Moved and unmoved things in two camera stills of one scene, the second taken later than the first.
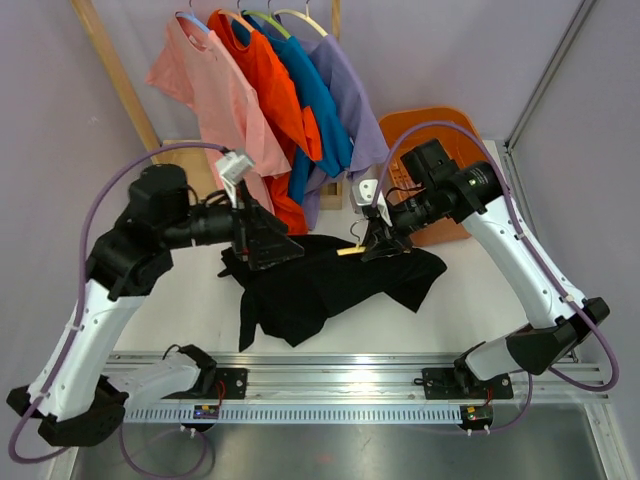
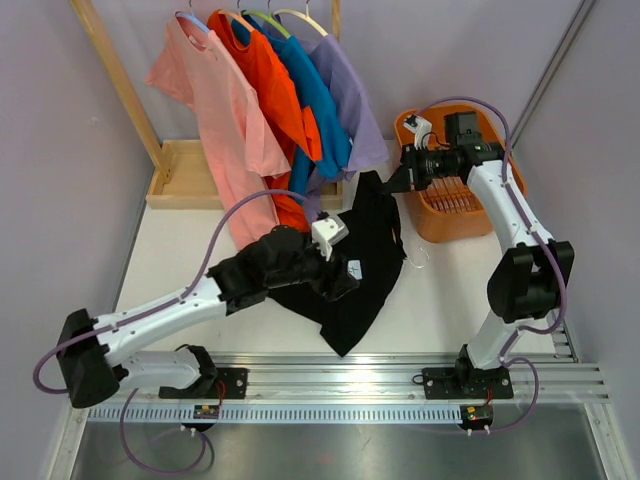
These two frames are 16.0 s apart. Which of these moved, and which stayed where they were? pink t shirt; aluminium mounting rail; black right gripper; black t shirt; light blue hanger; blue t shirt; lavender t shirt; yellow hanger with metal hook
Moved: black t shirt; yellow hanger with metal hook; black right gripper
Stayed: pink t shirt; light blue hanger; lavender t shirt; blue t shirt; aluminium mounting rail
